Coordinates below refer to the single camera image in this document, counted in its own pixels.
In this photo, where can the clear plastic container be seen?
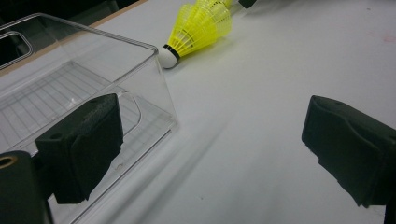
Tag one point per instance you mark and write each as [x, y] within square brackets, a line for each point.
[146, 93]

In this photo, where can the wooden table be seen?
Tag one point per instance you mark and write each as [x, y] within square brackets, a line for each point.
[106, 18]

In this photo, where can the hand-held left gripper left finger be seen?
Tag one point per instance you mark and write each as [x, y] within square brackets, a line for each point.
[82, 149]

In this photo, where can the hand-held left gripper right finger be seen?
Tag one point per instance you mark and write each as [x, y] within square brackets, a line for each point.
[355, 152]

